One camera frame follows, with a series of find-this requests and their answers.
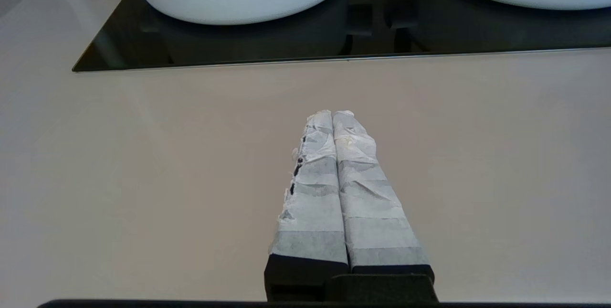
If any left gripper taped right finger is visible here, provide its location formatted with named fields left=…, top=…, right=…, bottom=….
left=333, top=110, right=435, bottom=286

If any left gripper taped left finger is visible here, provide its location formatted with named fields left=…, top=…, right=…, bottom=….
left=265, top=110, right=350, bottom=301

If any black glass cooktop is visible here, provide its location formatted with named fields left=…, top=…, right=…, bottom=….
left=72, top=0, right=611, bottom=73

